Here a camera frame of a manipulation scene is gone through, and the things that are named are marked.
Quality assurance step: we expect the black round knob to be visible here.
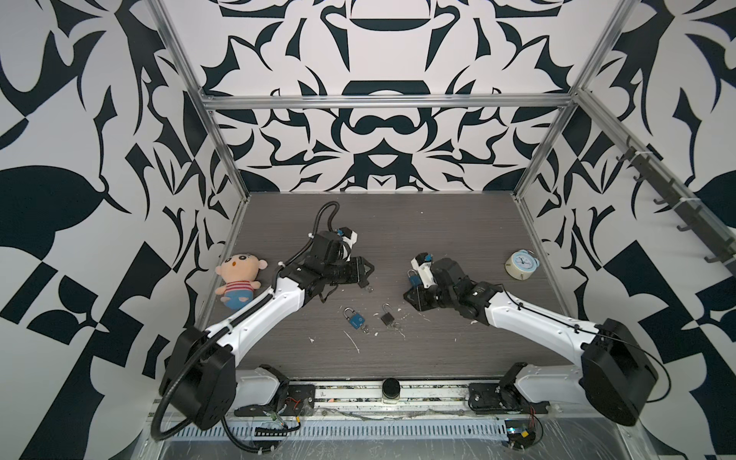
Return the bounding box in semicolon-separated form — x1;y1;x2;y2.
381;378;402;404

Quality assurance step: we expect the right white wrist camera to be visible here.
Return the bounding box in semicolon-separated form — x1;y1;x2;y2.
410;252;435;289

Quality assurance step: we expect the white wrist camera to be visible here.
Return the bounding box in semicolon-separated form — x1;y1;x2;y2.
337;227;358;258
410;252;435;289

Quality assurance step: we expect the green circuit board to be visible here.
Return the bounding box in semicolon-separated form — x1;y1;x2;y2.
502;419;544;452

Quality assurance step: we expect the wall hook rail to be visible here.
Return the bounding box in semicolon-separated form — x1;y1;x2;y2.
616;136;736;266

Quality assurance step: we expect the black corrugated cable hose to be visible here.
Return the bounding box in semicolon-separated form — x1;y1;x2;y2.
150;199;343;455

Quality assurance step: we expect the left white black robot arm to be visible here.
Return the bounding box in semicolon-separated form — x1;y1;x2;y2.
151;227;375;440

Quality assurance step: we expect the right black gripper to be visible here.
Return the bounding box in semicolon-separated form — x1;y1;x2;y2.
401;283;458;312

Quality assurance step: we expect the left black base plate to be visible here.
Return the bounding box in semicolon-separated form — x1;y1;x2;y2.
234;383;316;417

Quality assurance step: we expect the black padlock with key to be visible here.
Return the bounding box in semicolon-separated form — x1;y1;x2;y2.
379;303;401;331

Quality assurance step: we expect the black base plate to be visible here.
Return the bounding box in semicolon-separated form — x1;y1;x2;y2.
468;362;549;415
234;383;316;417

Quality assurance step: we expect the small blue alarm clock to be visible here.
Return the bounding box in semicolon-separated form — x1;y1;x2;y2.
504;249;540;281

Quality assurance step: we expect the plush doll striped shirt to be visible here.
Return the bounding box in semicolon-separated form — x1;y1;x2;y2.
216;253;268;311

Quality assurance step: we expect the front blue padlock with key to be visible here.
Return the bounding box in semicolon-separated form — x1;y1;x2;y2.
343;308;370;334

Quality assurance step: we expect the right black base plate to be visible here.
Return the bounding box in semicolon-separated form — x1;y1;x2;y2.
468;362;549;415

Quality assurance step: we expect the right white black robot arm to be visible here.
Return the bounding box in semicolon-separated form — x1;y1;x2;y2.
404;253;659;427

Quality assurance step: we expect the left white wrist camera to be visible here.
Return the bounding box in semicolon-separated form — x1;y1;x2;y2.
337;227;358;258

